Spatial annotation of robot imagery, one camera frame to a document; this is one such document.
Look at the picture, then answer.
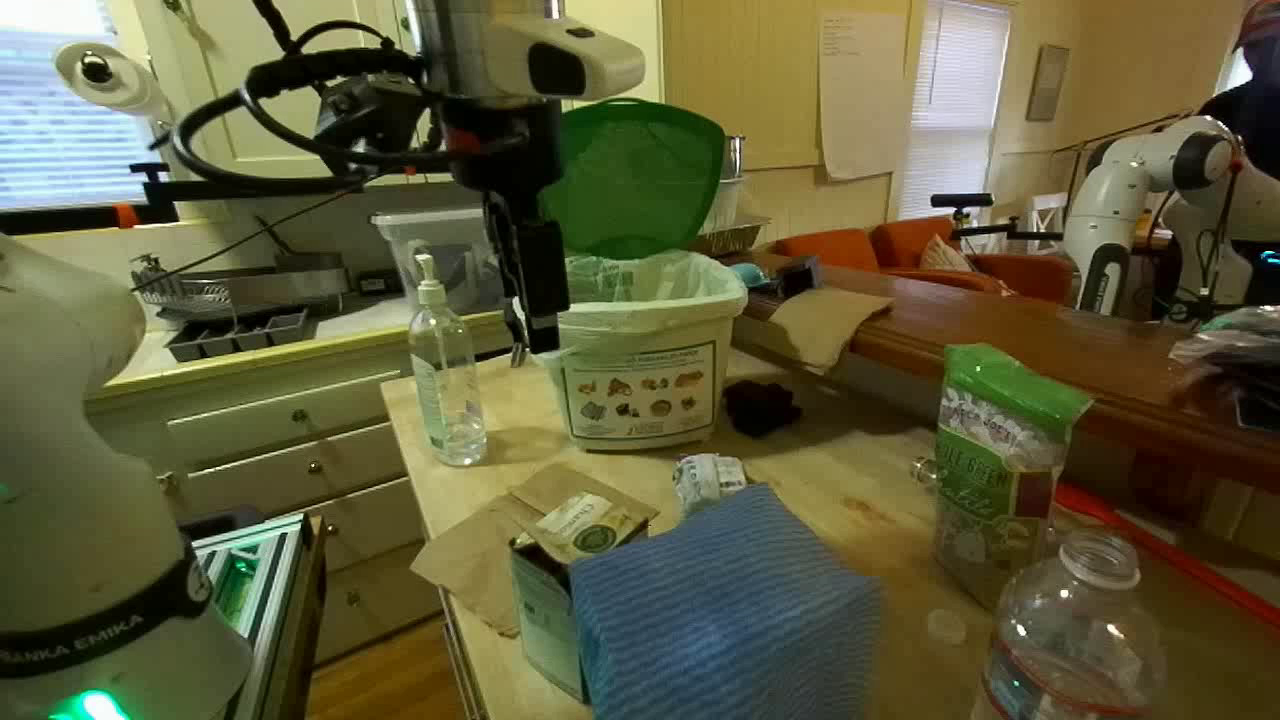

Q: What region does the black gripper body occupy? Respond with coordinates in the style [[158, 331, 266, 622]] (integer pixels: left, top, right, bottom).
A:
[[444, 101, 560, 226]]

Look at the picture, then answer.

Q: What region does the clear pump soap bottle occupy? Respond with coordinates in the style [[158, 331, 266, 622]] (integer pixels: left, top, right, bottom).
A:
[[410, 253, 489, 467]]

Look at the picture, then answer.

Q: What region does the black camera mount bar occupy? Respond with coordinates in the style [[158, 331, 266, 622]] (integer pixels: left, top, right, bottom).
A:
[[0, 155, 455, 237]]

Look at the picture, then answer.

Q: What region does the brown paper napkin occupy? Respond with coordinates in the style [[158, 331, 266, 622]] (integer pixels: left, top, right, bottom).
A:
[[410, 461, 664, 638]]

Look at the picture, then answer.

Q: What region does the dark cloth on table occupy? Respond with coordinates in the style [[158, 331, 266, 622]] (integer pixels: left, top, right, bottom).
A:
[[724, 378, 802, 437]]

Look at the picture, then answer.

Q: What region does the blue cloth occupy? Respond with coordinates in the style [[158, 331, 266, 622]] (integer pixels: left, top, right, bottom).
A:
[[573, 486, 880, 720]]

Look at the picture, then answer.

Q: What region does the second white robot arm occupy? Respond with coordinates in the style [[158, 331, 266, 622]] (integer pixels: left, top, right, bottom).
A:
[[1063, 117, 1280, 314]]

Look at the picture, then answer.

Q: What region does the paper towel roll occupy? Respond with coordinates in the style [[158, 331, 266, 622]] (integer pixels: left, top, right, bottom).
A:
[[58, 38, 172, 127]]

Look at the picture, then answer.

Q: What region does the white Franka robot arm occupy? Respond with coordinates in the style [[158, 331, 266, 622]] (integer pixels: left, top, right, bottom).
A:
[[0, 245, 253, 720]]

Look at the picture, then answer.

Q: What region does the brown paper bag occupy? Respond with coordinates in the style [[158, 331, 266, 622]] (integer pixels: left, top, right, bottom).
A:
[[769, 287, 891, 377]]

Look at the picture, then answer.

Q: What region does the clear plastic storage tub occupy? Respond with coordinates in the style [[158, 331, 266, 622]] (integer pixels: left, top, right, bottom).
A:
[[377, 208, 505, 314]]

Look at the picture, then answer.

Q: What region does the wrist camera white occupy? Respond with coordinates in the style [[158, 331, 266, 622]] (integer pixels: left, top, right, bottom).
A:
[[413, 0, 644, 108]]

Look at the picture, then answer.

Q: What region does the black cable bundle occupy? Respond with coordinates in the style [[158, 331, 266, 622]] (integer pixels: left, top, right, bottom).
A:
[[169, 0, 444, 193]]

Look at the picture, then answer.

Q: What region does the white bottle cap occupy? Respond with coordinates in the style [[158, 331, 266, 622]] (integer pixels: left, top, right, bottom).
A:
[[923, 608, 968, 645]]

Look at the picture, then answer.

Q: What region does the white compost bin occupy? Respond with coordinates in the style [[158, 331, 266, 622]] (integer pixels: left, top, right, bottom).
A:
[[545, 253, 747, 453]]

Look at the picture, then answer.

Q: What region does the clear plastic water bottle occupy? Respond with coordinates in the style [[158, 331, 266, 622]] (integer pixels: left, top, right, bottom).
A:
[[968, 532, 1163, 720]]

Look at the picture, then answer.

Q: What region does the orange couch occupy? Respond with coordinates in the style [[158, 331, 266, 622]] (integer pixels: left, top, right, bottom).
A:
[[769, 217, 1078, 303]]

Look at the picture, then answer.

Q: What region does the green bin lid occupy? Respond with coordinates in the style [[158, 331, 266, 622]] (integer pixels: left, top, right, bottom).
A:
[[540, 101, 724, 258]]

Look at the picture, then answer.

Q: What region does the black ice cube tray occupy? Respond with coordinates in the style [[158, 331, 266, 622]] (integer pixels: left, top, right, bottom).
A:
[[169, 308, 316, 365]]

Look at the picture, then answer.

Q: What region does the metal rail green box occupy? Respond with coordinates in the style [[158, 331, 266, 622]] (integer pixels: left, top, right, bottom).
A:
[[197, 512, 330, 720]]

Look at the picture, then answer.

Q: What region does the green snack bag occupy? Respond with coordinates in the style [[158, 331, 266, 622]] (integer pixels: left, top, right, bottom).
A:
[[934, 343, 1092, 608]]

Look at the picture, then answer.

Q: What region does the small plastic wrapped packet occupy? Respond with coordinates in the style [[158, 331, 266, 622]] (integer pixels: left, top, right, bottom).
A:
[[671, 453, 747, 512]]

